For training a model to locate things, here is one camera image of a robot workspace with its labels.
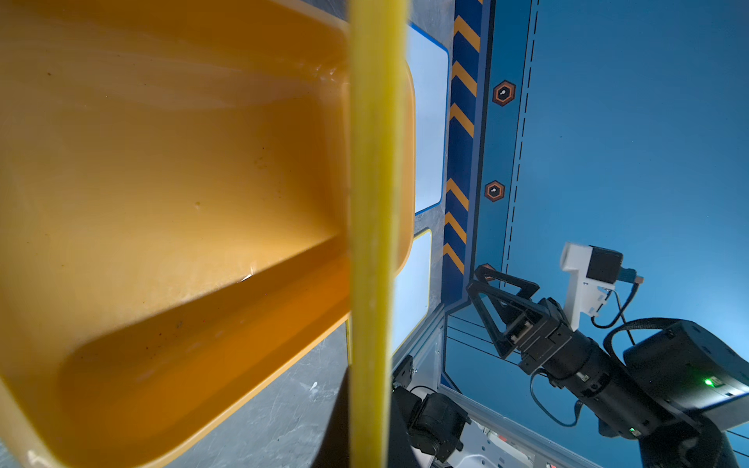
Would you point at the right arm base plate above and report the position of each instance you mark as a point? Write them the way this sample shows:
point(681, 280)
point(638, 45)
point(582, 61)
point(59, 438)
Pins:
point(434, 423)

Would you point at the right blue-framed whiteboard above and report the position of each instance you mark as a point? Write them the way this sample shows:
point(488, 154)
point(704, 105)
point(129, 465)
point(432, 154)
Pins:
point(429, 63)

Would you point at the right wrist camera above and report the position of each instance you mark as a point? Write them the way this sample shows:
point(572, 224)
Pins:
point(594, 272)

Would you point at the yellow plastic storage box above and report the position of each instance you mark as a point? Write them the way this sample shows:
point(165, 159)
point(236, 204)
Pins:
point(174, 195)

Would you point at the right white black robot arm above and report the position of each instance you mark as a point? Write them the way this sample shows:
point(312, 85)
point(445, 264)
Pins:
point(668, 384)

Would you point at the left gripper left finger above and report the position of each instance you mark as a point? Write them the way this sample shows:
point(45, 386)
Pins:
point(334, 451)

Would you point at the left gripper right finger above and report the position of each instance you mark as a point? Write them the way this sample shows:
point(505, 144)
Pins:
point(400, 451)

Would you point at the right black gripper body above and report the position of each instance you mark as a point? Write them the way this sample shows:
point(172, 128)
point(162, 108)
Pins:
point(539, 333)

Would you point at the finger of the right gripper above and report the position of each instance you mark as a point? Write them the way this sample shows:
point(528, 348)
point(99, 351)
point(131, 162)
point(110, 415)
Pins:
point(498, 310)
point(488, 274)

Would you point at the yellow-framed whiteboard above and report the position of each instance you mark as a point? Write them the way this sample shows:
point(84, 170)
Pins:
point(377, 73)
point(412, 285)

